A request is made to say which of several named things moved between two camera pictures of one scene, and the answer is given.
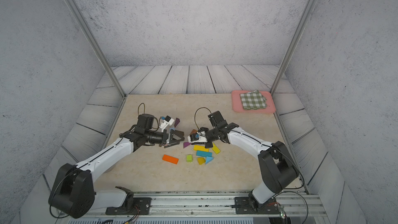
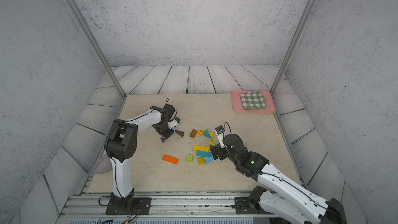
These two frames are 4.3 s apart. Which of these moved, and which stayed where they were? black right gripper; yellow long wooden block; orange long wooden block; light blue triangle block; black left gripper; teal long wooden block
Moved: black left gripper; black right gripper
Stayed: teal long wooden block; orange long wooden block; yellow long wooden block; light blue triangle block
